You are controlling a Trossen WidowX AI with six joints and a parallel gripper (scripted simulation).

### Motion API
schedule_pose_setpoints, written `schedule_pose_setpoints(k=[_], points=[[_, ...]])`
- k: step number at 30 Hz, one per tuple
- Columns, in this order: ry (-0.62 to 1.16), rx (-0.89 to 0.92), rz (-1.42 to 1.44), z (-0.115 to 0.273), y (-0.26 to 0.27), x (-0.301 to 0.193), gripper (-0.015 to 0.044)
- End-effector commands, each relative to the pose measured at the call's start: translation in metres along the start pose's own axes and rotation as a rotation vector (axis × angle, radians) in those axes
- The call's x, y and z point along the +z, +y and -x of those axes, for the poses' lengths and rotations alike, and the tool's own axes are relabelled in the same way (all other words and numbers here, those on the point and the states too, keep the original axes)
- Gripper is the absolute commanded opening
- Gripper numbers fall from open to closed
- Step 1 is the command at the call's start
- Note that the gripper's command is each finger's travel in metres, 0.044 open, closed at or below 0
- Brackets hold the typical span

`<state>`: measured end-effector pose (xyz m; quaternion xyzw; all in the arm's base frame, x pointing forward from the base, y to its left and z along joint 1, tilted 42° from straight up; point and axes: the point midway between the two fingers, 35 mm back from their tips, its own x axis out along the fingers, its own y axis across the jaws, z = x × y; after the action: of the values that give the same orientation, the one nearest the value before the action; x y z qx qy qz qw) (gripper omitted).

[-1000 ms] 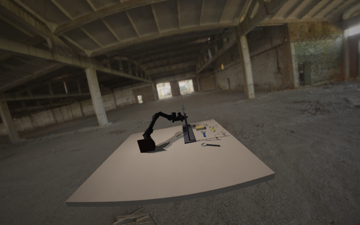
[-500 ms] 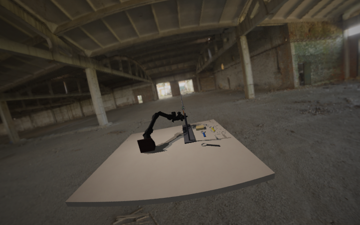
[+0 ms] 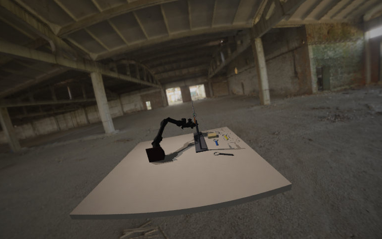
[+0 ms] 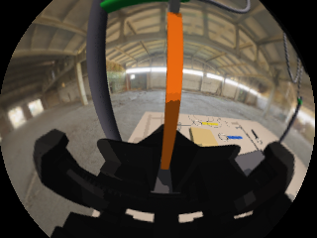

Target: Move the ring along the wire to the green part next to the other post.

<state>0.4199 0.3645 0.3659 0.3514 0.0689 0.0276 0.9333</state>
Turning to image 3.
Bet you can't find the tan square block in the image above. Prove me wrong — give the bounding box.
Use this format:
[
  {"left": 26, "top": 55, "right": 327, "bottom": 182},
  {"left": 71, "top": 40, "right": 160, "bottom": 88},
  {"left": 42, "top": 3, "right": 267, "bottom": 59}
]
[{"left": 208, "top": 133, "right": 216, "bottom": 139}]

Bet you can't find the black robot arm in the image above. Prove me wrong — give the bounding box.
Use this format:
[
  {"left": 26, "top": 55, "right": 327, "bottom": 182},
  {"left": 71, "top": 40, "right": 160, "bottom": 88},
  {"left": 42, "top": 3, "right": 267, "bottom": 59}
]
[{"left": 151, "top": 117, "right": 191, "bottom": 147}]

